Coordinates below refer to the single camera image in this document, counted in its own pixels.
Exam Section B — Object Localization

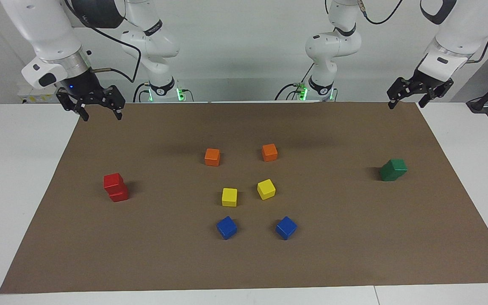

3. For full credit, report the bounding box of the black right base cable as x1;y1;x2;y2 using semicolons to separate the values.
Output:
133;82;152;103

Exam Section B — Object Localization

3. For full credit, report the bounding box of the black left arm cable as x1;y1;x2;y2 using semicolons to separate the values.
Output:
356;0;488;64

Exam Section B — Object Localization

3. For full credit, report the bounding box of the blue wooden block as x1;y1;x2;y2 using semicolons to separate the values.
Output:
275;216;298;241
216;216;238;240

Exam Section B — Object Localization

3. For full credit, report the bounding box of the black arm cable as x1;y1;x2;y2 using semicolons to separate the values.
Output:
63;0;143;83
356;0;488;64

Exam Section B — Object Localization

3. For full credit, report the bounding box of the black left base cable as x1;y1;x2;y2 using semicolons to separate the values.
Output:
274;63;315;101

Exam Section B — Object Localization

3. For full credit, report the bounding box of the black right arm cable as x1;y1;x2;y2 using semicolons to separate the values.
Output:
63;0;143;83

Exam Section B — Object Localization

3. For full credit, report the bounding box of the white power strip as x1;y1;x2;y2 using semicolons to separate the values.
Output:
17;86;59;105

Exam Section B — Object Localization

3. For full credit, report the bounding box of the red wooden block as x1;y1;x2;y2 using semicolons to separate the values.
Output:
103;173;125;190
108;183;129;202

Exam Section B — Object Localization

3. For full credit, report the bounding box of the brown table mat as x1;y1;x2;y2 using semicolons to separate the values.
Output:
0;102;488;294

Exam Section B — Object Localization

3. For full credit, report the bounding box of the yellow wooden block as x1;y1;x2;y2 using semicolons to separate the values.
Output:
222;188;238;208
257;179;276;200

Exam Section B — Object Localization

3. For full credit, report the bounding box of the black base cable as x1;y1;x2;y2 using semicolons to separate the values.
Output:
133;82;152;103
274;63;315;101

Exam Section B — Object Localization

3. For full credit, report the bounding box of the green wooden block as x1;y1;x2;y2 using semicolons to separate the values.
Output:
386;159;408;176
380;165;401;182

